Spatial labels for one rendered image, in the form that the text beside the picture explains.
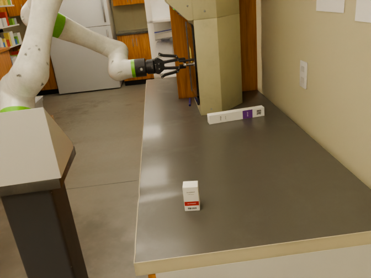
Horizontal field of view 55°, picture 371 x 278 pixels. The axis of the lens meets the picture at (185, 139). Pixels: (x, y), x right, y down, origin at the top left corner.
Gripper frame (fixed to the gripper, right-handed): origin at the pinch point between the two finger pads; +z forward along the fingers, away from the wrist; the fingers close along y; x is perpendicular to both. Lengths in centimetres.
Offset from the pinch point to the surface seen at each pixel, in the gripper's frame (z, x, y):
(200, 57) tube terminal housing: 6.3, -10.8, 3.9
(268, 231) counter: 9, -109, -26
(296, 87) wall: 48, -28, -12
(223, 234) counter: -2, -108, -26
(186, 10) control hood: 1.6, -10.9, 25.8
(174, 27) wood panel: -2.6, 26.2, 16.0
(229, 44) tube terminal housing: 22.5, -3.8, 7.4
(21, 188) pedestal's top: -69, -64, -28
